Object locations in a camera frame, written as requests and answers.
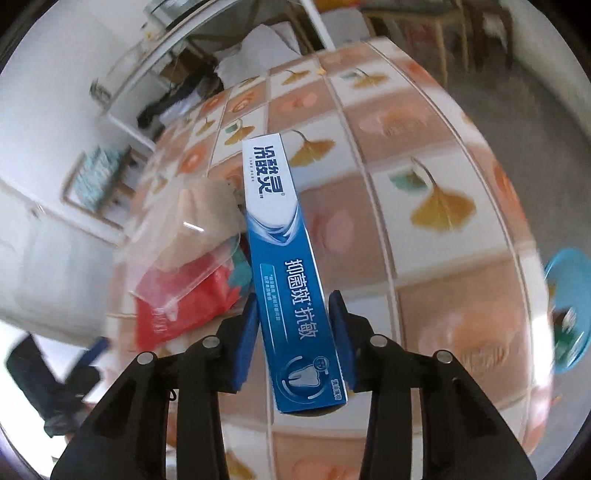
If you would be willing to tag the blue toothpaste box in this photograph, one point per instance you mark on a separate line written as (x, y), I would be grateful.
(281, 277)

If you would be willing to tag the red packet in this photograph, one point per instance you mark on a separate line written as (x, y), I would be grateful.
(184, 318)

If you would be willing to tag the dark blue cloth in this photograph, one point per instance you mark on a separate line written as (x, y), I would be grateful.
(41, 387)

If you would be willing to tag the white metal frame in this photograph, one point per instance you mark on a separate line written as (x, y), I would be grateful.
(134, 60)

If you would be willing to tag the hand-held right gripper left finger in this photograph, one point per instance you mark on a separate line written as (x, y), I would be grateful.
(242, 350)

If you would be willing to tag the table with ginkgo tablecloth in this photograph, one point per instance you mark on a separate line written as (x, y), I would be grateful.
(438, 277)

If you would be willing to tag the clear plastic bag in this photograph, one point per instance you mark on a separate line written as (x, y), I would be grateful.
(184, 258)

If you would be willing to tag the blue patterned cloth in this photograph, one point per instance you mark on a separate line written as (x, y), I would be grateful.
(94, 177)

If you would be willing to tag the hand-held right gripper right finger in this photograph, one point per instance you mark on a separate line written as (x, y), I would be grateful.
(344, 341)

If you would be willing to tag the black cloth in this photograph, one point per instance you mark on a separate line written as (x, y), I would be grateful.
(161, 108)

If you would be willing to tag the blue plastic mesh basket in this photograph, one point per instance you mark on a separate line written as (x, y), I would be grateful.
(565, 263)

